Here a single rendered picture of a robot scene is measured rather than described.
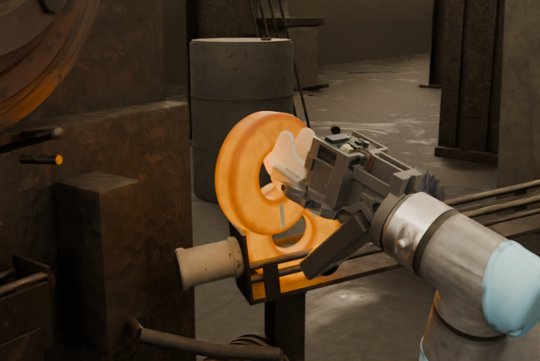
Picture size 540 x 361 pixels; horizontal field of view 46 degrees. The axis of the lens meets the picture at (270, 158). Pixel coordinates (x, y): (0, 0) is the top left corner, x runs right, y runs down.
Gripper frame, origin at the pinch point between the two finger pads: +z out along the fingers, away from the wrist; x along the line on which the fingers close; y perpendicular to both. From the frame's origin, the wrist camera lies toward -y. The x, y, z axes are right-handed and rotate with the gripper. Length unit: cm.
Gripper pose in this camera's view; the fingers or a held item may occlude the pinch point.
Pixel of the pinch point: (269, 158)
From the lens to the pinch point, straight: 78.4
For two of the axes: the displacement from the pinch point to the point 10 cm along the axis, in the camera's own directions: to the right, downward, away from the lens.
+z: -6.6, -4.2, 6.2
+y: 2.1, -9.0, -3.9
